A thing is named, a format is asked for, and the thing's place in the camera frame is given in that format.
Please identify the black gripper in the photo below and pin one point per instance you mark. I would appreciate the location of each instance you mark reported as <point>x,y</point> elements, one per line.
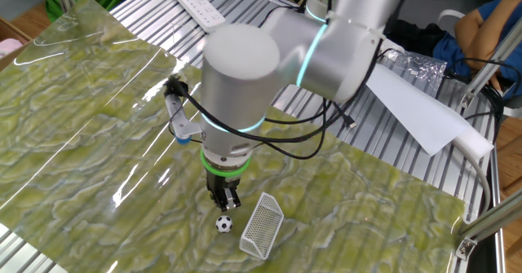
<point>222,181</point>

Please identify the black and white soccer ball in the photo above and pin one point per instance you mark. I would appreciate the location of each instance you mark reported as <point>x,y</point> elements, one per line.
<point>224,224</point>

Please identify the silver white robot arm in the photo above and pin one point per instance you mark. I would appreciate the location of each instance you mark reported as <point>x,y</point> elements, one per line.
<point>236,102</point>

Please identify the bystander left forearm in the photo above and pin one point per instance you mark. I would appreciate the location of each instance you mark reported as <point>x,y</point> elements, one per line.
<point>469,32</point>

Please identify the white mesh miniature goal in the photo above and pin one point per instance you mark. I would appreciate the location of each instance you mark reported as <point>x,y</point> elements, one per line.
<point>261,224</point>

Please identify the green marble pattern mat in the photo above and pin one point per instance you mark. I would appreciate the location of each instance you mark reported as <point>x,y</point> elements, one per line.
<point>81,122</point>

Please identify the white power strip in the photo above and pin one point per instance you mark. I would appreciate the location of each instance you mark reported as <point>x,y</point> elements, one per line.
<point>197,6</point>

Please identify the white paper sheet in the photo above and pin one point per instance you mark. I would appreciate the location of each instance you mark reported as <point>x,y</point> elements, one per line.
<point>408,106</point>

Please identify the clear plastic bag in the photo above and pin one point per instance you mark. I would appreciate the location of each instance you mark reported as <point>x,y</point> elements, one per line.
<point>420,67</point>

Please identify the white foam block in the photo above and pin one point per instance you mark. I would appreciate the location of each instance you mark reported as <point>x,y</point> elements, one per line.
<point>477,142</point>

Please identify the pink soft item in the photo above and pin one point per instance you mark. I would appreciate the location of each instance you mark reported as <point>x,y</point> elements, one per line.
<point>8,47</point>

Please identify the person in blue shirt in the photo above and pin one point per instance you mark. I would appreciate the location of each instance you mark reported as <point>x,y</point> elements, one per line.
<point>448,49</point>

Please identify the brown cardboard box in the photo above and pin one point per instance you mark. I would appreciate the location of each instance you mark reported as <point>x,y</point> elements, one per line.
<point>12,30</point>

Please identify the white curved tube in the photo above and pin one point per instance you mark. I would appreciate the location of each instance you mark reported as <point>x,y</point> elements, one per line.
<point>448,14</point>

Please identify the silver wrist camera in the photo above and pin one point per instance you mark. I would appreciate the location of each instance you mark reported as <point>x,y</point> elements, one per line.
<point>179,120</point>

